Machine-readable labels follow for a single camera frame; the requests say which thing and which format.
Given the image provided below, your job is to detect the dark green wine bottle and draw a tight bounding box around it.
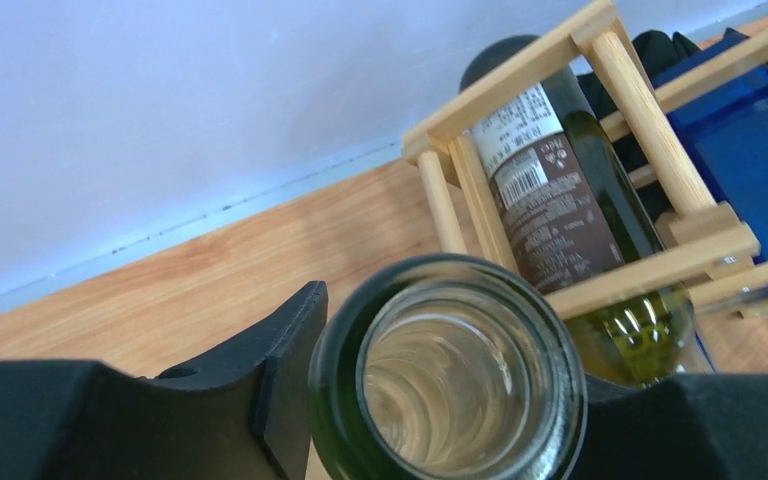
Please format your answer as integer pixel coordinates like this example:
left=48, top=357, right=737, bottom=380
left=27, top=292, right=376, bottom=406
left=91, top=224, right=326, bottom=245
left=469, top=67, right=695, bottom=387

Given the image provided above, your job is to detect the wooden wine rack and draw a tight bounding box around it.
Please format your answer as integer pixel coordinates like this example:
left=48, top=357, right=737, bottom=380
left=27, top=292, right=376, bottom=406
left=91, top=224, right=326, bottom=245
left=401, top=0, right=768, bottom=323

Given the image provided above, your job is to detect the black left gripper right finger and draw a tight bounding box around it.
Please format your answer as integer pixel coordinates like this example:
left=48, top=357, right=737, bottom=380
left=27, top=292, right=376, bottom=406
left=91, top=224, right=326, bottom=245
left=571, top=374, right=768, bottom=479

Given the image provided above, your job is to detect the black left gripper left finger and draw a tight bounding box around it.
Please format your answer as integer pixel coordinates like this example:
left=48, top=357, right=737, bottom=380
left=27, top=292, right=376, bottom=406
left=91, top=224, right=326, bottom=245
left=0, top=281, right=328, bottom=479

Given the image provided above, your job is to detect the blue square glass bottle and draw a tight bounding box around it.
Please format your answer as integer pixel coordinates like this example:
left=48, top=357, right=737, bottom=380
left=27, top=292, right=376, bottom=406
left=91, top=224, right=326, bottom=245
left=652, top=29, right=768, bottom=346

